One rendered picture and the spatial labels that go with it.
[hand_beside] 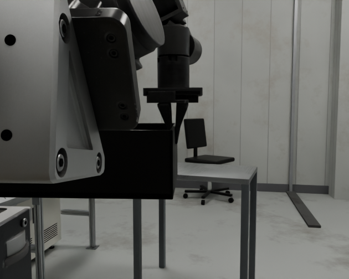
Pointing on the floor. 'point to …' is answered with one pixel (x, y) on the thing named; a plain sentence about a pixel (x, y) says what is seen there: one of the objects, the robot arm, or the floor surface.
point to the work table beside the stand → (246, 174)
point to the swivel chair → (193, 123)
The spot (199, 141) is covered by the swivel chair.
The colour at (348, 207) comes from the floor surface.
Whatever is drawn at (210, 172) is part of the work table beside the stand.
